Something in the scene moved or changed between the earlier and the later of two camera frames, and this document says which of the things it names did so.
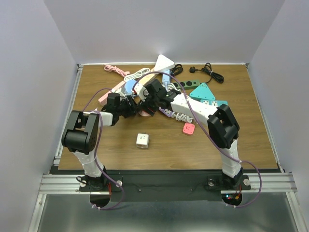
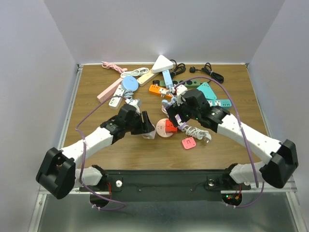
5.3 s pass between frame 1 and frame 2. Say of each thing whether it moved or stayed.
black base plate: stayed
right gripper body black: moved
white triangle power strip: stayed
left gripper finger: moved
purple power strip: moved
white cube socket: moved
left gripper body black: moved
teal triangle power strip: stayed
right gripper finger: moved
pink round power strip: moved
